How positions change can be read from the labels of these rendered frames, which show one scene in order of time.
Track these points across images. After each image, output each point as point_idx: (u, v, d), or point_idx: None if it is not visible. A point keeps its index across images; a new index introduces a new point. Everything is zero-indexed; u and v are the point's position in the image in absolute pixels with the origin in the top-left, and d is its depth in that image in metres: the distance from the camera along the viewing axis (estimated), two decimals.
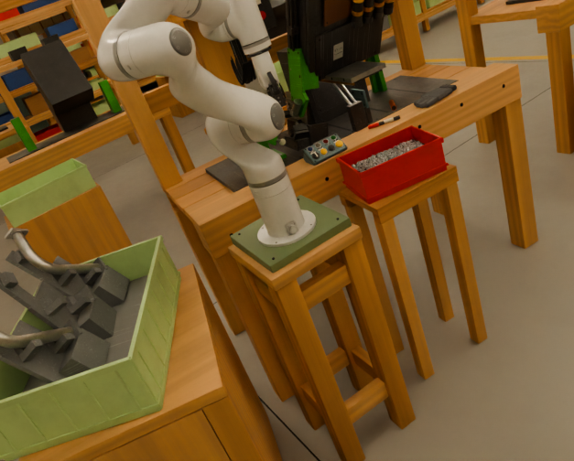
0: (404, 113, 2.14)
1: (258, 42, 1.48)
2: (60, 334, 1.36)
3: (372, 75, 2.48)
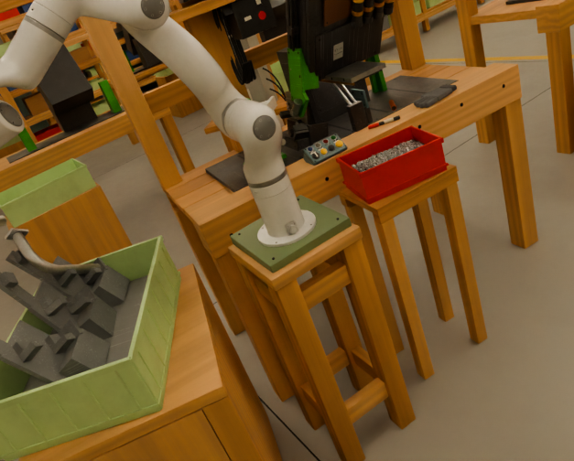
0: (404, 113, 2.14)
1: None
2: None
3: (372, 75, 2.48)
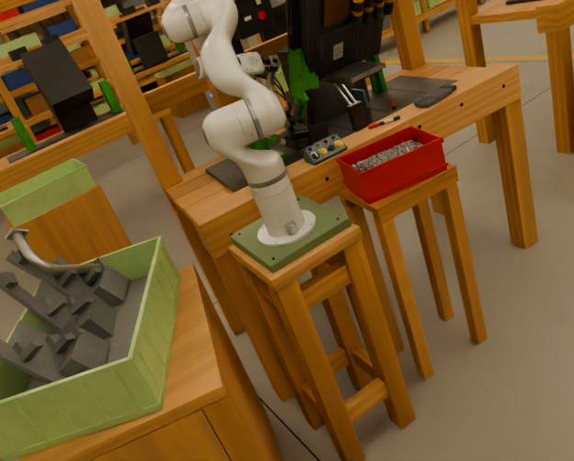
0: (404, 113, 2.14)
1: None
2: None
3: (372, 75, 2.48)
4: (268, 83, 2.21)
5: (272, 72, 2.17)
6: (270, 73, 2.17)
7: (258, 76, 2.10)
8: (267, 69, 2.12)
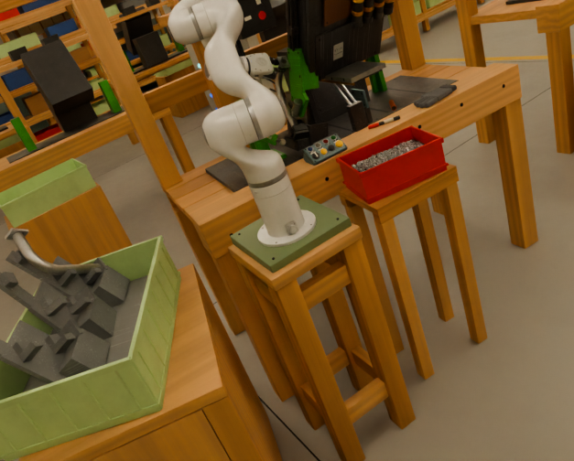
0: (404, 113, 2.14)
1: None
2: (288, 120, 2.20)
3: (372, 75, 2.48)
4: (276, 84, 2.23)
5: (280, 73, 2.19)
6: (278, 74, 2.19)
7: (267, 77, 2.11)
8: (276, 70, 2.13)
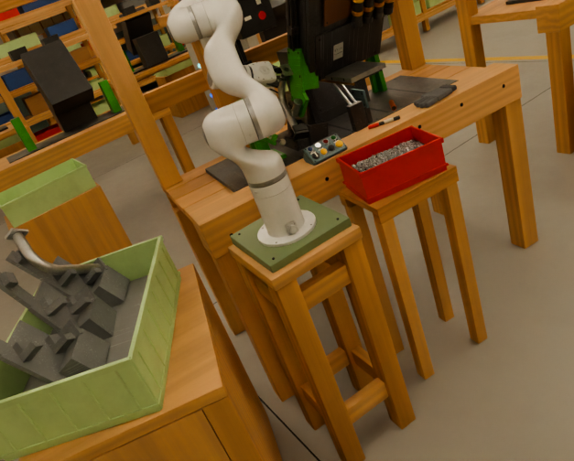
0: (404, 113, 2.14)
1: None
2: (291, 128, 2.19)
3: (372, 75, 2.48)
4: (279, 92, 2.22)
5: (283, 81, 2.18)
6: (281, 82, 2.18)
7: (270, 85, 2.11)
8: (279, 79, 2.12)
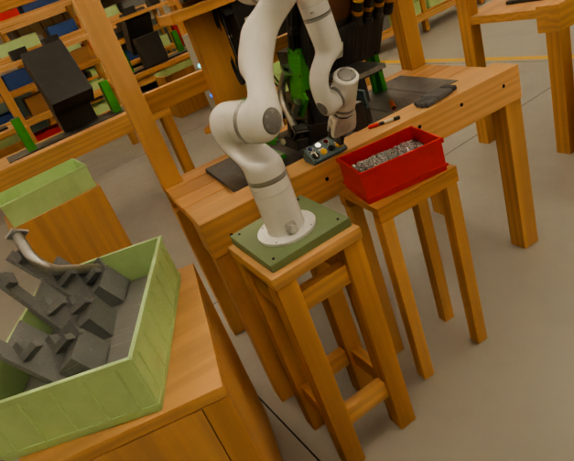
0: (404, 113, 2.14)
1: None
2: (291, 128, 2.19)
3: (372, 75, 2.48)
4: (279, 92, 2.22)
5: (283, 81, 2.18)
6: (281, 82, 2.18)
7: (330, 130, 1.90)
8: (337, 136, 1.94)
